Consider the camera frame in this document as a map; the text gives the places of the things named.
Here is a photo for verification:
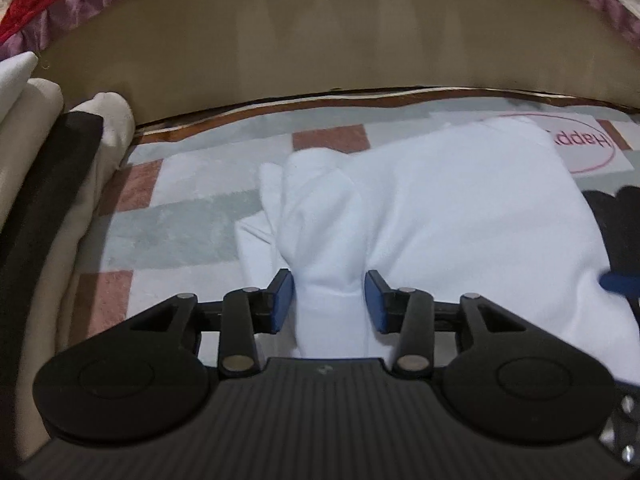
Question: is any beige bed frame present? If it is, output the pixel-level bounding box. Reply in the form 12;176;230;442
37;0;640;126

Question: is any checked cartoon floor mat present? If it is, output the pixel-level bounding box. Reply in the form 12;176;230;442
65;87;640;386

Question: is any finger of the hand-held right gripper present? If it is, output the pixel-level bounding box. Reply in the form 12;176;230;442
599;271;640;293

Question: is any white long-sleeve shirt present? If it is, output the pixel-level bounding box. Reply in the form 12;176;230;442
235;116;640;383

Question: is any cream ribbed folded garment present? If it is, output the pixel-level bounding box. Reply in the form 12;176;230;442
0;77;66;241

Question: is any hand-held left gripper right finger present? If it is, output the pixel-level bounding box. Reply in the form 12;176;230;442
363;268;538;380

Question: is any dark grey folded garment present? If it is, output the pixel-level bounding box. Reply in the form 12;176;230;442
0;110;103;461

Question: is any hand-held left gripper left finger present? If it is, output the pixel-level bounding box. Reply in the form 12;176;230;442
120;267;295;378

